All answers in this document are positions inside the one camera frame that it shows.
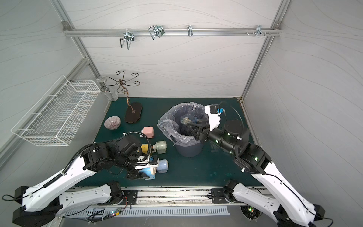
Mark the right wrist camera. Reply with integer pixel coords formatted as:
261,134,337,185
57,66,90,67
205,104,224,131

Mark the grey trash bin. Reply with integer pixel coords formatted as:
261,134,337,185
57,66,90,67
175,143,204,158

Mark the bronze mug tree stand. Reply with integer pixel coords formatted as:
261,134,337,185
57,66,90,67
106,70,143,124

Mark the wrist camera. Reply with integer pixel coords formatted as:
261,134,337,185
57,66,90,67
135,155,159,170
205,104,224,131

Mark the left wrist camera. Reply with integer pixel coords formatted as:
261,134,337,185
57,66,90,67
135,155,159,170

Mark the aluminium top rail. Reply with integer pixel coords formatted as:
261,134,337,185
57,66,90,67
62,21,282,37

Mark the blue tinted sharpener tray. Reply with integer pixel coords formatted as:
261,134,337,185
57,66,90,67
180,114,197,125

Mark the light blue pencil sharpener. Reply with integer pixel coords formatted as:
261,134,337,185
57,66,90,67
157,159,169,174

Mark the green pencil sharpener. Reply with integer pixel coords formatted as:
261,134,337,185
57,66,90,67
152,141,167,154

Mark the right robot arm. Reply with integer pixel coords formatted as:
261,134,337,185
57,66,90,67
193,119,325,227

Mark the pink pencil sharpener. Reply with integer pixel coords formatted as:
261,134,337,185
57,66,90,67
141,126,155,139

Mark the white wire basket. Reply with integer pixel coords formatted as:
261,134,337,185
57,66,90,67
10,75,100,147

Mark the green mat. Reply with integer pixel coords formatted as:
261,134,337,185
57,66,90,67
77,97,261,187

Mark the clear glass cup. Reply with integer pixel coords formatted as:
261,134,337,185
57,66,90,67
96,76,118,102

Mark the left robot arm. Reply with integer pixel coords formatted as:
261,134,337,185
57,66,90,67
2,131,159,227

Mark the clear sharpener tray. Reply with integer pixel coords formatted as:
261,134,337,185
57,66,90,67
210,142,220,153

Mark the metal hook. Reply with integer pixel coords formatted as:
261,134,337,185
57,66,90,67
246,25,271,37
148,25,165,40
187,25,193,37
120,30,135,50

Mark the pink patterned bowl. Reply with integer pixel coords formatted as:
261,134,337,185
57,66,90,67
104,116,121,130

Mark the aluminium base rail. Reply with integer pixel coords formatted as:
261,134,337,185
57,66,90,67
56,185,290,209

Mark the clear plastic bin liner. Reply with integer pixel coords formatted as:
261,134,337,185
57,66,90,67
157,102,208,147

